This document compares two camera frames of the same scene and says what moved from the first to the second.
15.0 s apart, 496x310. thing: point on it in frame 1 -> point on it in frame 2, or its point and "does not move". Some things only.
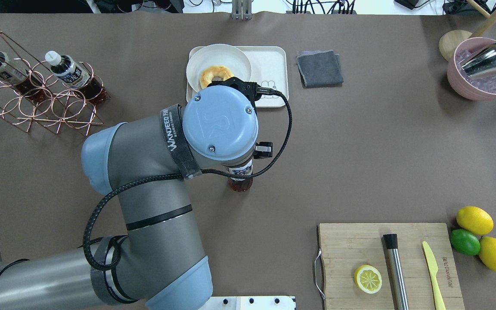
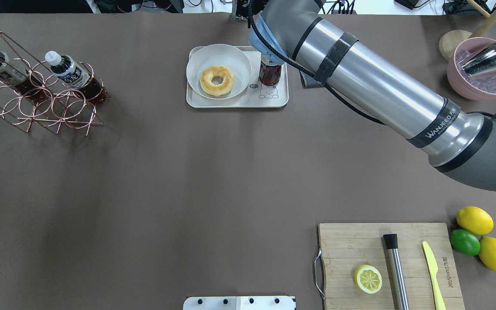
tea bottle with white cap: (241, 185) -> (270, 71)
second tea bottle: (74, 75) does not move
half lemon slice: (368, 279) does not move
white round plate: (221, 55) does not move
